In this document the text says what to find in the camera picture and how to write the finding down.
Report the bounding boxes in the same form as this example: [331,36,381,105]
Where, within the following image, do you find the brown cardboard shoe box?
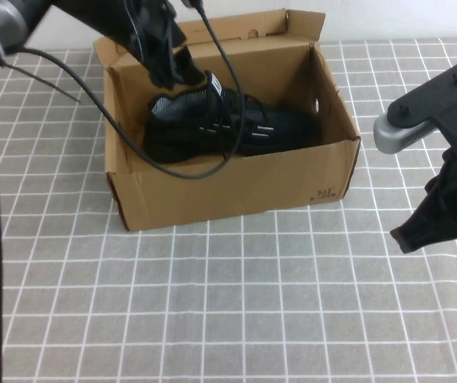
[93,8,362,232]

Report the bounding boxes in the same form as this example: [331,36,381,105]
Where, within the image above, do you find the grey white-checked tablecloth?
[0,38,457,383]

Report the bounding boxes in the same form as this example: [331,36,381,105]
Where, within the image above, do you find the left camera black cable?
[0,0,249,383]

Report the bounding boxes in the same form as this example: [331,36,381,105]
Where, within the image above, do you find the black knit sneaker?
[143,70,325,164]

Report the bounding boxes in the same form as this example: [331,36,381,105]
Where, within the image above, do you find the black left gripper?
[104,0,209,91]

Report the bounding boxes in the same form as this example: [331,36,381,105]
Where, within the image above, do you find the black cable tie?
[0,59,82,105]

